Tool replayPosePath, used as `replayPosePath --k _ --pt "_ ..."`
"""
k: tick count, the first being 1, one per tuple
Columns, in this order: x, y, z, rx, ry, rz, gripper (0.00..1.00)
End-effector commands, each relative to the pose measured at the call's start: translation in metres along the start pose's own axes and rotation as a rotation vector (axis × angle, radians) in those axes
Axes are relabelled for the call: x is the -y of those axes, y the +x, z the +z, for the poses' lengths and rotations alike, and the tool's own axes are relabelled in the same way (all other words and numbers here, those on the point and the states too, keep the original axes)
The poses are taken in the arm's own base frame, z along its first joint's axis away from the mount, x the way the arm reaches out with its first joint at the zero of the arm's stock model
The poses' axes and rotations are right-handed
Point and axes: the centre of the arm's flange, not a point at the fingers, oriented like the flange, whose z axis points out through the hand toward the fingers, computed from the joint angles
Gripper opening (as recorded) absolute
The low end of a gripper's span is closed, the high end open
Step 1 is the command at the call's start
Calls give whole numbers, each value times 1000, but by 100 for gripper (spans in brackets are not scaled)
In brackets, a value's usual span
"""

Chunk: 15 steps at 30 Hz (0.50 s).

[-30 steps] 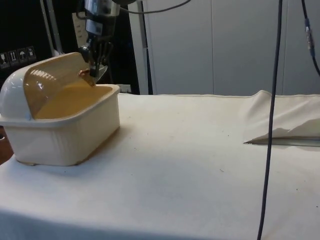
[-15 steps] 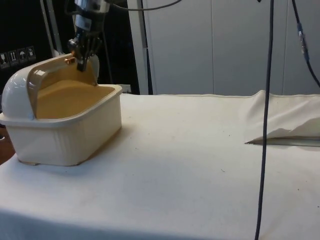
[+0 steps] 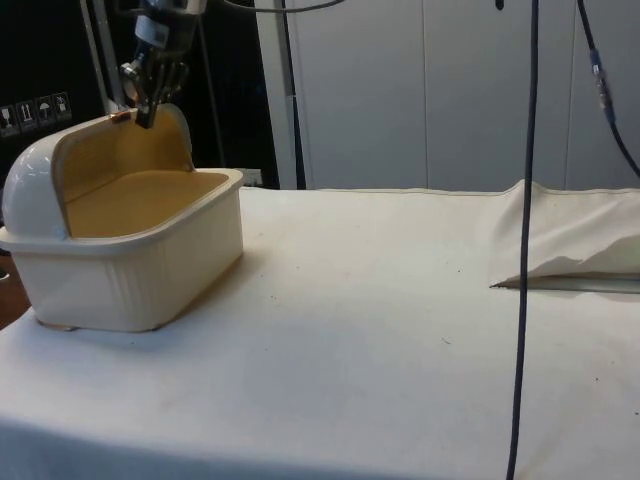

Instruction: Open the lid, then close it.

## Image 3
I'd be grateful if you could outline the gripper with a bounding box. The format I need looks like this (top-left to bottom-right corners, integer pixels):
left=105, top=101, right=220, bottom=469
left=119, top=11, right=198, bottom=129

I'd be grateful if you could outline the pale locker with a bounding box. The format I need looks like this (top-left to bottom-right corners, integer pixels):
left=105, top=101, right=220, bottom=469
left=254, top=0, right=426, bottom=191

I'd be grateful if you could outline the cream box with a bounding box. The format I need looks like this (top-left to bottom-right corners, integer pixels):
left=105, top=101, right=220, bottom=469
left=0, top=168, right=245, bottom=334

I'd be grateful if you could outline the black cabinet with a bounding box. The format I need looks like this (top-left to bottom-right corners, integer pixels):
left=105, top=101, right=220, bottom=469
left=0, top=0, right=281, bottom=191

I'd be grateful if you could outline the black cable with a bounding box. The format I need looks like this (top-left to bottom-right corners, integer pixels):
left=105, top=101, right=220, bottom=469
left=575, top=0, right=640, bottom=177
left=505, top=0, right=540, bottom=480

